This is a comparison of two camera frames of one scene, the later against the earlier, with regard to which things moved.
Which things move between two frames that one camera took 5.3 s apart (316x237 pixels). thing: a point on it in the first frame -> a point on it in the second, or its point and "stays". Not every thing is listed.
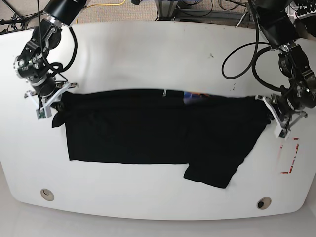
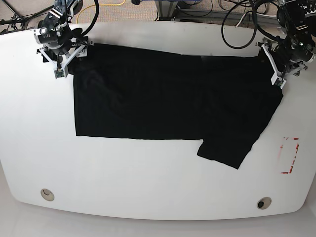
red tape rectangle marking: x=296 y=150 stays
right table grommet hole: x=263 y=203 stays
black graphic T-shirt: x=214 y=134 -> x=129 y=93
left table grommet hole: x=47 y=194 stays
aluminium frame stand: x=165 y=9 stays
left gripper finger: x=60 y=105 -> x=67 y=75
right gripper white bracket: x=283 y=129 -> x=280 y=78
